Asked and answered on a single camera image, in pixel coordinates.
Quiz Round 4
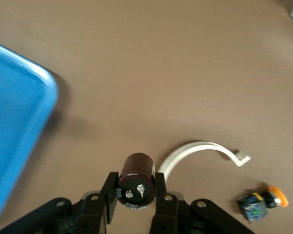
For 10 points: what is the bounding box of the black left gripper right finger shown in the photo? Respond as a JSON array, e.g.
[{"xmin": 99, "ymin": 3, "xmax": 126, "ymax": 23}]
[{"xmin": 150, "ymin": 172, "xmax": 185, "ymax": 234}]

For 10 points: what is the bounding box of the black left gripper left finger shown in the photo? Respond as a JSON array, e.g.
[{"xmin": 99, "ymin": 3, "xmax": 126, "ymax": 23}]
[{"xmin": 75, "ymin": 172, "xmax": 119, "ymax": 234}]

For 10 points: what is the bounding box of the dark brown cylindrical capacitor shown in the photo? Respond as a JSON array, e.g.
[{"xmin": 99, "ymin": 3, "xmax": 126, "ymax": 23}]
[{"xmin": 116, "ymin": 153, "xmax": 156, "ymax": 212}]

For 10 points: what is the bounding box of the large white pipe clamp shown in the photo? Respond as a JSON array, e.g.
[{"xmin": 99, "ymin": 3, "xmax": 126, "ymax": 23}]
[{"xmin": 157, "ymin": 140, "xmax": 251, "ymax": 190}]

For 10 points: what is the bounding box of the orange mushroom push button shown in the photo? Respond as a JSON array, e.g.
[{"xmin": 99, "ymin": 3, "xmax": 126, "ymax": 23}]
[{"xmin": 235, "ymin": 185, "xmax": 289, "ymax": 223}]

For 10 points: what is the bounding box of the blue plastic tray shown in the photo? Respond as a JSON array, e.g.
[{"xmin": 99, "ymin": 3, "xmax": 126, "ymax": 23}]
[{"xmin": 0, "ymin": 39, "xmax": 59, "ymax": 229}]

